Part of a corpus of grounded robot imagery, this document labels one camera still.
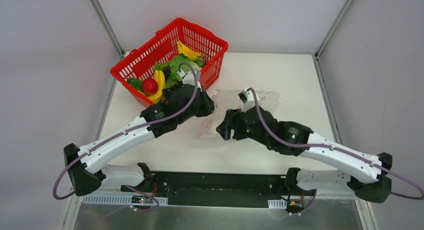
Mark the clear zip top bag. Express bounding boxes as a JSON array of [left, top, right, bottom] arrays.
[[198, 89, 281, 139]]

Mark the red apple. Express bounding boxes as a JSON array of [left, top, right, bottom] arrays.
[[141, 78, 159, 95]]

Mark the red plastic shopping basket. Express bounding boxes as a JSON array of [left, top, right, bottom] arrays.
[[110, 18, 229, 107]]

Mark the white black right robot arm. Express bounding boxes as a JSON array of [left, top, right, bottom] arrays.
[[216, 108, 393, 203]]

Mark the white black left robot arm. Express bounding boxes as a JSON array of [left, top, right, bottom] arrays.
[[63, 84, 215, 196]]

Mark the dark purple grape bunch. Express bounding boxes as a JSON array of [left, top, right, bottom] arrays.
[[161, 82, 183, 101]]

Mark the green lettuce leaf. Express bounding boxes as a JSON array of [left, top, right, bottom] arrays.
[[169, 54, 202, 81]]

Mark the yellow banana bunch front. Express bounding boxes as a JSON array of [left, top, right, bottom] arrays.
[[138, 70, 166, 103]]

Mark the yellow banana bunch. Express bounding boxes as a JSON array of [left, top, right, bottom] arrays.
[[138, 70, 166, 103], [176, 41, 202, 61]]

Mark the yellow banana bunch back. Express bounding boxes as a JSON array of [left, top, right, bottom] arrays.
[[176, 41, 202, 61]]

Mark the green bell pepper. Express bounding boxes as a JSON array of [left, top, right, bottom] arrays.
[[126, 78, 143, 92]]

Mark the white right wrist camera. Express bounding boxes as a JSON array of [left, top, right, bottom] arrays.
[[238, 88, 257, 112]]

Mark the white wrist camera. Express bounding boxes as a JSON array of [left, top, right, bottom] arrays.
[[182, 70, 201, 89], [238, 88, 257, 112]]

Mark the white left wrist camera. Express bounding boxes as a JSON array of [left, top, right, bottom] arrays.
[[182, 70, 201, 89]]

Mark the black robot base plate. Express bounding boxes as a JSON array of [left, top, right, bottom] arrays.
[[134, 171, 315, 208]]

